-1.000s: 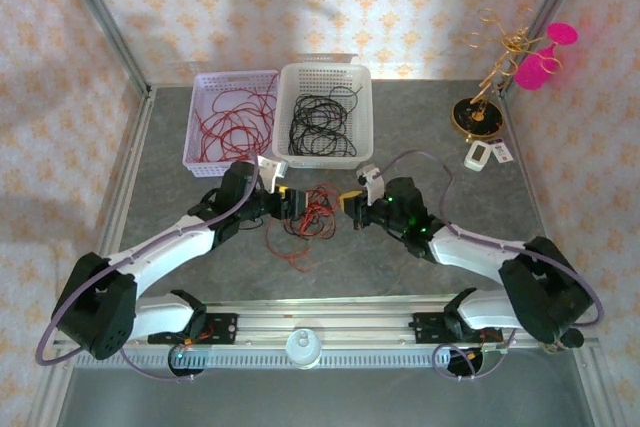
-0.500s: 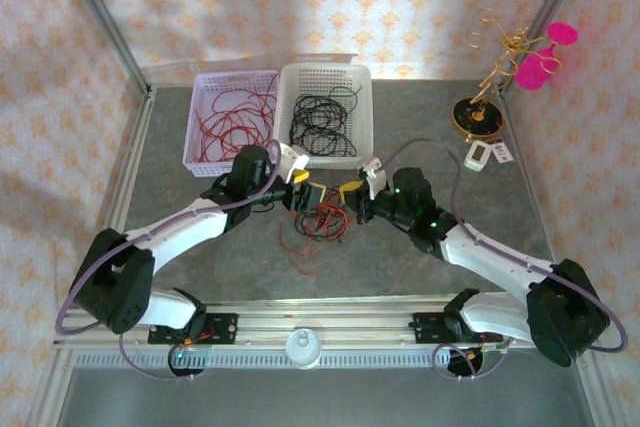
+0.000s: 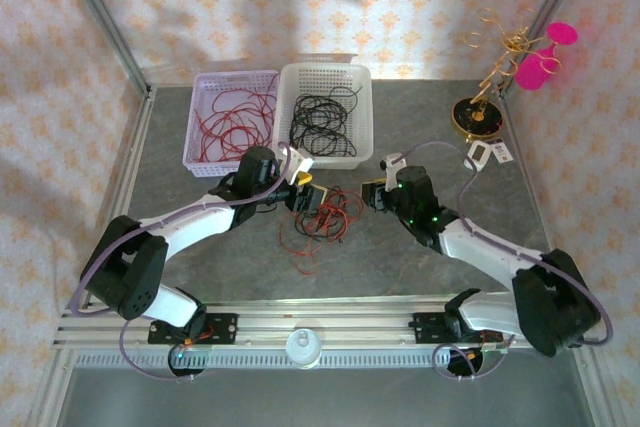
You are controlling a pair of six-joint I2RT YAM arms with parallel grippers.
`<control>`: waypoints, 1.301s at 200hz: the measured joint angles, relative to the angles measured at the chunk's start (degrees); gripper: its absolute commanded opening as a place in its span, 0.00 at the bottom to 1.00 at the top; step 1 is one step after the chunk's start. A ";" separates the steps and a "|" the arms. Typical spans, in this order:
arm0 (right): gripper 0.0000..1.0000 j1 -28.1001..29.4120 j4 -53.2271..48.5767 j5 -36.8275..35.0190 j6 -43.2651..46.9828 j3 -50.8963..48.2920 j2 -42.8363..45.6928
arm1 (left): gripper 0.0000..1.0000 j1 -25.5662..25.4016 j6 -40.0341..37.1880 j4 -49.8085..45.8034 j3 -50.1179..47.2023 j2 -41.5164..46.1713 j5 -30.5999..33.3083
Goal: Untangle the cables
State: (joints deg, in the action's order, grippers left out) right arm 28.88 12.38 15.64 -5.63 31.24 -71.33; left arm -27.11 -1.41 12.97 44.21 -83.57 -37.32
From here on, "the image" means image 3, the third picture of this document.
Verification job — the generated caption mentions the red cable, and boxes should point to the red cable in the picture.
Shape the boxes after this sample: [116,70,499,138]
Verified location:
[278,186,366,277]

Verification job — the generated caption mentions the black cable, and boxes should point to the black cable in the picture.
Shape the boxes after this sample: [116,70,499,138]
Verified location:
[292,185,352,246]

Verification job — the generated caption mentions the white plastic basket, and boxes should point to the white plastic basket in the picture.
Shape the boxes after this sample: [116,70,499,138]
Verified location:
[272,62,376,171]

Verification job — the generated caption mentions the lavender plastic basket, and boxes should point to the lavender plastic basket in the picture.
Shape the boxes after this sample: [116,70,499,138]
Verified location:
[182,70,281,178]

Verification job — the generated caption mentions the white digital timer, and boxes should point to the white digital timer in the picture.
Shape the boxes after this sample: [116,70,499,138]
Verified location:
[464,140,494,172]

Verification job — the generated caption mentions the small printed card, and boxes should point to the small printed card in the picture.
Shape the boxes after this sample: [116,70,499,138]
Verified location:
[491,140,515,165]

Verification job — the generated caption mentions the white round knob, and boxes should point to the white round knob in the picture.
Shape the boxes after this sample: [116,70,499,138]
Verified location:
[284,327,324,371]

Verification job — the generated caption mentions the pink wine glass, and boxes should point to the pink wine glass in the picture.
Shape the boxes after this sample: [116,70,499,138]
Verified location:
[514,21,580,92]

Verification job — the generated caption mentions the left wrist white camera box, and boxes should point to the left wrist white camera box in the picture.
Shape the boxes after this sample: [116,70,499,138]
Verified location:
[282,145,316,174]

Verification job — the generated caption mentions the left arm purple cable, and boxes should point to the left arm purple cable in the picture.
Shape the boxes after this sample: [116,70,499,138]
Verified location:
[68,141,294,382]

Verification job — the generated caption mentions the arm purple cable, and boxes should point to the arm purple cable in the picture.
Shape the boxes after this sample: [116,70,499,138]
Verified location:
[68,141,294,382]
[387,141,615,382]

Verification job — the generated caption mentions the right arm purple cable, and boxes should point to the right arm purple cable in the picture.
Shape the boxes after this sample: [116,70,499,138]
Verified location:
[387,141,615,382]

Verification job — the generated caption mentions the sorted black cables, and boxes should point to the sorted black cables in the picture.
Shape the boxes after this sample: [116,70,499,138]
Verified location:
[288,82,365,158]

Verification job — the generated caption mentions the sorted red cables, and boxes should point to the sorted red cables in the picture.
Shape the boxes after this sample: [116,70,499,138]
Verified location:
[192,75,280,163]

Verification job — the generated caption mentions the gold wire glass stand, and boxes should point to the gold wire glass stand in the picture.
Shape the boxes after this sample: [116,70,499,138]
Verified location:
[452,6,564,144]

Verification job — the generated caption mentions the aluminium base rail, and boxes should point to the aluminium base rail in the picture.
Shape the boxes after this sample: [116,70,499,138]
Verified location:
[52,299,599,351]

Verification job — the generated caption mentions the aluminium side rail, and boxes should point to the aluminium side rail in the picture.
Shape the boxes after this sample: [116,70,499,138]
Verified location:
[37,86,159,427]
[499,91,610,427]

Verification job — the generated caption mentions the grey slotted cable duct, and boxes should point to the grey slotted cable duct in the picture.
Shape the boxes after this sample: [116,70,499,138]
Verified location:
[74,349,504,371]

